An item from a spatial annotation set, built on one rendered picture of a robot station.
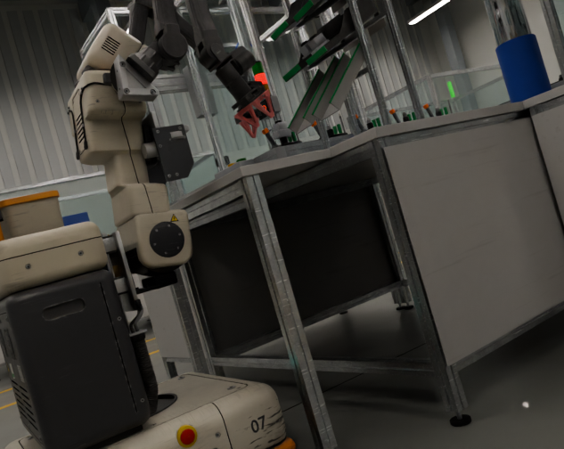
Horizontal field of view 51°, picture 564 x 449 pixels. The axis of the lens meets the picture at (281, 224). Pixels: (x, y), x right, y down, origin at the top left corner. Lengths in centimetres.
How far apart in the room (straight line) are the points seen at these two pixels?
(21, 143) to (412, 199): 919
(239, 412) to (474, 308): 74
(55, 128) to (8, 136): 75
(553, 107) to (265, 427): 140
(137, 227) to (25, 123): 894
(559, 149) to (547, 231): 28
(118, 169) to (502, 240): 119
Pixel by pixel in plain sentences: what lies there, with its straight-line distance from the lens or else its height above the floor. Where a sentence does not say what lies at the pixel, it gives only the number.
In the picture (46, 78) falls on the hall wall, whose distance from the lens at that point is 1090.
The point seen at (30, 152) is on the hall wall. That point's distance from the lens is 1045.
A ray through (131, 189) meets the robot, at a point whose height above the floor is 89.
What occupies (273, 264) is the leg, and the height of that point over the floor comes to 57.
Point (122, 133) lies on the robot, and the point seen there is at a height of 106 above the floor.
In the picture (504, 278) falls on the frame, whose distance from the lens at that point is 195.
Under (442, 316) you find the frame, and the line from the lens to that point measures 171.
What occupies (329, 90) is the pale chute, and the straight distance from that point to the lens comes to 212.
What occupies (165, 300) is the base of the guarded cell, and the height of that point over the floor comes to 48.
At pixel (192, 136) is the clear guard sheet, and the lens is 375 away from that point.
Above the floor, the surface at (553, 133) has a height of 72.
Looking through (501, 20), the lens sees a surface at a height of 122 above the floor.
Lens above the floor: 64
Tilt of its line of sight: 1 degrees up
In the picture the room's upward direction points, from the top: 16 degrees counter-clockwise
